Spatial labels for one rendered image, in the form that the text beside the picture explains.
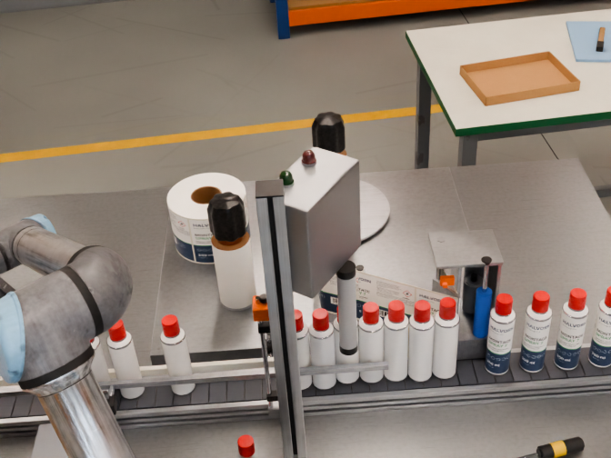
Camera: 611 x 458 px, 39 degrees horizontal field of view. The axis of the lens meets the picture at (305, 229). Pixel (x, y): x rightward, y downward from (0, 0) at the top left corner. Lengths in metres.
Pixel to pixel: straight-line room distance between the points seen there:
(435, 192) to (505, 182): 0.24
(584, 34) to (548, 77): 0.37
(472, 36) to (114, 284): 2.37
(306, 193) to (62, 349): 0.45
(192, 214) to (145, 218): 0.37
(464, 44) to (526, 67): 0.29
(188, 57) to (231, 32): 0.39
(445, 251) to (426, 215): 0.54
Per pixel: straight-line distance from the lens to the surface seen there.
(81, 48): 5.53
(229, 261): 1.96
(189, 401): 1.89
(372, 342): 1.79
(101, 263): 1.32
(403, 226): 2.29
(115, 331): 1.79
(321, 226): 1.41
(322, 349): 1.78
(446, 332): 1.79
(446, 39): 3.42
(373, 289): 1.88
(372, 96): 4.65
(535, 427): 1.90
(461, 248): 1.81
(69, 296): 1.28
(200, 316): 2.07
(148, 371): 1.93
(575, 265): 2.29
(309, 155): 1.45
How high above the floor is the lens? 2.29
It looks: 38 degrees down
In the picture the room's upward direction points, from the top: 4 degrees counter-clockwise
